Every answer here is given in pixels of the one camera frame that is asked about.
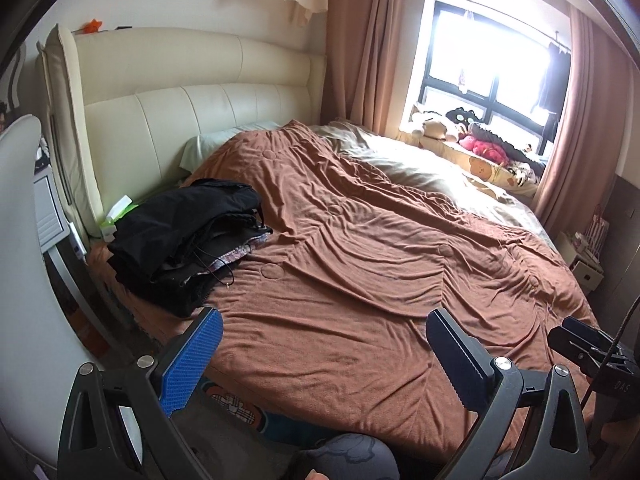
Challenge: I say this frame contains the white curved panel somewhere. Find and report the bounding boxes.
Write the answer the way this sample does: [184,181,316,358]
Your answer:
[0,114,131,476]

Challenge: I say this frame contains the beige duvet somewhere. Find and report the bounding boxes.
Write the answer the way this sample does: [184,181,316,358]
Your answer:
[312,119,556,241]

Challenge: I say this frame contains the black pants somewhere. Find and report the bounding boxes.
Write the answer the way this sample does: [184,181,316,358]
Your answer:
[107,179,273,281]

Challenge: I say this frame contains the cream padded headboard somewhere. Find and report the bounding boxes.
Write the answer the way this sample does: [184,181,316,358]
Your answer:
[36,24,328,241]

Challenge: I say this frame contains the row of plush toys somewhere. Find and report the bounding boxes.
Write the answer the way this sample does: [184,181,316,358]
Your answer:
[410,102,548,196]

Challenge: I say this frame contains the white nightstand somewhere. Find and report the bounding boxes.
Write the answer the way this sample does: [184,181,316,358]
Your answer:
[555,230,606,293]

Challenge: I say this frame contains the black framed window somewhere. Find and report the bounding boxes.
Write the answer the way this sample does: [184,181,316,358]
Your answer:
[400,0,573,158]

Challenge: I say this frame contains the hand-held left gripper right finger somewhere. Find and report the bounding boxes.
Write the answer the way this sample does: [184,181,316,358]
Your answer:
[425,307,593,480]

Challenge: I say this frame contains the person's leg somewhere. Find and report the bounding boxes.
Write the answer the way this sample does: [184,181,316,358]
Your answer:
[290,432,401,480]

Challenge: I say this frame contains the patterned slipper on floor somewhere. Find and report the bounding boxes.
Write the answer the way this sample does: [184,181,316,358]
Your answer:
[200,382,321,448]

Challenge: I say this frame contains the striped gift bag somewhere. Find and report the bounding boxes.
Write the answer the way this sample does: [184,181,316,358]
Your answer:
[587,212,611,256]

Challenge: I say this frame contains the purple patterned garment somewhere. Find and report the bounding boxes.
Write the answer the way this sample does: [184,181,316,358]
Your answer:
[210,232,271,273]

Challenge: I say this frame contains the black cable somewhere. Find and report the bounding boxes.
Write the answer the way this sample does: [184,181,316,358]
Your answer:
[580,295,640,411]

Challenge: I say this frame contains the pale green pillow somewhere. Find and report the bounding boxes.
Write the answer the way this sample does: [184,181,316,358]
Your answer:
[180,120,283,173]

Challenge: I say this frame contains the black hanging garment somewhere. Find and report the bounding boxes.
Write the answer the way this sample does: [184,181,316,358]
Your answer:
[537,40,571,146]

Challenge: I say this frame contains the brown blanket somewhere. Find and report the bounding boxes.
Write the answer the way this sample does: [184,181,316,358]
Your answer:
[87,120,601,456]

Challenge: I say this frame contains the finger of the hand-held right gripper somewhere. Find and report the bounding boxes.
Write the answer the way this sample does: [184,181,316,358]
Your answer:
[561,315,632,361]
[546,326,608,376]

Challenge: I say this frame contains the green tissue pack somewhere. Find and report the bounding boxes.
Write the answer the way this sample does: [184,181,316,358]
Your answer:
[99,196,138,241]

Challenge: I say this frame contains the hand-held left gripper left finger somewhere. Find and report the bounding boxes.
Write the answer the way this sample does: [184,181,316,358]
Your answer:
[57,306,223,480]

